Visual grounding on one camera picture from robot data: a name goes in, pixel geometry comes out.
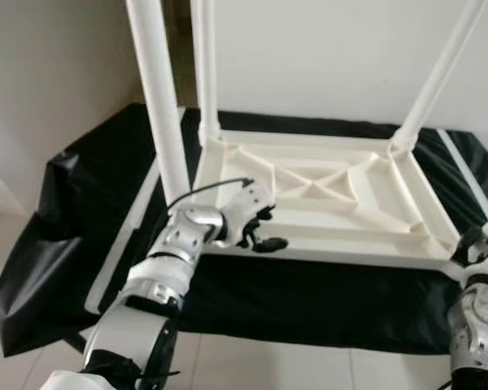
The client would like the white plastic table top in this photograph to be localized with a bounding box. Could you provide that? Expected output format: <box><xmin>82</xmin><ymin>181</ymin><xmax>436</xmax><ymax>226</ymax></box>
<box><xmin>179</xmin><ymin>126</ymin><xmax>473</xmax><ymax>284</ymax></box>

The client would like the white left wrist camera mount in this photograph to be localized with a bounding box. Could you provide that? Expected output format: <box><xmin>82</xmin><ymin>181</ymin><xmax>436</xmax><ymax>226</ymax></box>
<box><xmin>224</xmin><ymin>180</ymin><xmax>276</xmax><ymax>245</ymax></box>

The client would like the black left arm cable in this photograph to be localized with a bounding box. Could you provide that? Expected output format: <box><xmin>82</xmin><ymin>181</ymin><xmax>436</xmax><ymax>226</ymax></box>
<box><xmin>167</xmin><ymin>177</ymin><xmax>255</xmax><ymax>212</ymax></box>

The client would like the black table cloth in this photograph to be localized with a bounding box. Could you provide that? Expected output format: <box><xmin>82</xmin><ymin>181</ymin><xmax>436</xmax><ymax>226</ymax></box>
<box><xmin>0</xmin><ymin>103</ymin><xmax>488</xmax><ymax>358</ymax></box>

